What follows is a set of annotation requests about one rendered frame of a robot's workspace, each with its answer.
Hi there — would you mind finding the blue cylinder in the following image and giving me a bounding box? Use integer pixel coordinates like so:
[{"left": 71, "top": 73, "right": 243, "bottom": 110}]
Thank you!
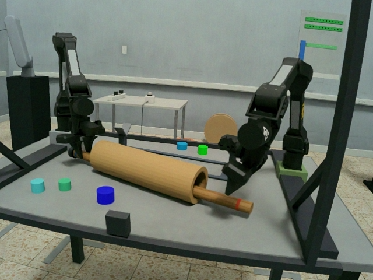
[
  {"left": 177, "top": 142, "right": 187, "bottom": 151},
  {"left": 96, "top": 186, "right": 114, "bottom": 205}
]

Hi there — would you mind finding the tan cardboard tube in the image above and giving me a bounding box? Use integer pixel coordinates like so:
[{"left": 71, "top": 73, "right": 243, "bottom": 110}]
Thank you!
[{"left": 90, "top": 140, "right": 208, "bottom": 204}]

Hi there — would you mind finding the small teal cylinder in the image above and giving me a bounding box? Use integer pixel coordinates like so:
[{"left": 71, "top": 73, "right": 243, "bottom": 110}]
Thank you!
[{"left": 31, "top": 178, "right": 45, "bottom": 194}]

